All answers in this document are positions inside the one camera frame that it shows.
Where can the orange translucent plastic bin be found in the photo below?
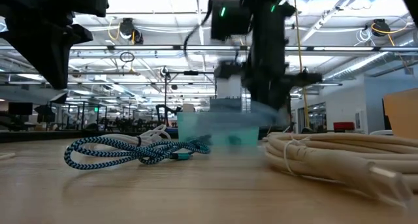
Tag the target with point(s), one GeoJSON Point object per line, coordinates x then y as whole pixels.
{"type": "Point", "coordinates": [403, 116]}

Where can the black monitor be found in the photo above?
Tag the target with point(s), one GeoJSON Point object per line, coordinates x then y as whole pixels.
{"type": "Point", "coordinates": [20, 108]}

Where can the red box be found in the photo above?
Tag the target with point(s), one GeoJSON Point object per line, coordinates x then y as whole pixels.
{"type": "Point", "coordinates": [344, 126]}

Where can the black equipment box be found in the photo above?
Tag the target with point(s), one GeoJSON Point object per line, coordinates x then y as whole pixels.
{"type": "Point", "coordinates": [225, 105]}

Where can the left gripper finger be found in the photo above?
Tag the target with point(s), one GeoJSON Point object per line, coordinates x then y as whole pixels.
{"type": "Point", "coordinates": [55, 54]}

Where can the white pillar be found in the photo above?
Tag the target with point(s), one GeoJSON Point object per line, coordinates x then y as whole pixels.
{"type": "Point", "coordinates": [228, 88]}

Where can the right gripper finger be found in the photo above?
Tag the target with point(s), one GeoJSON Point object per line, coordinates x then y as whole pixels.
{"type": "Point", "coordinates": [258, 96]}
{"type": "Point", "coordinates": [279, 96]}

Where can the distant black rig frame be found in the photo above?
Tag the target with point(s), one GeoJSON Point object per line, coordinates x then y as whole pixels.
{"type": "Point", "coordinates": [191, 72]}

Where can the teal translucent plastic bin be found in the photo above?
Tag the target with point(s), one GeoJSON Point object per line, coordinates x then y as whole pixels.
{"type": "Point", "coordinates": [222, 132]}

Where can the small black ceiling reel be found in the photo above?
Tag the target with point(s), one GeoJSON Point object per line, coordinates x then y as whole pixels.
{"type": "Point", "coordinates": [165, 72]}
{"type": "Point", "coordinates": [304, 70]}

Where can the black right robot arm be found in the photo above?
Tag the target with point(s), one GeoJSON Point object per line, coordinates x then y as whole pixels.
{"type": "Point", "coordinates": [267, 38]}

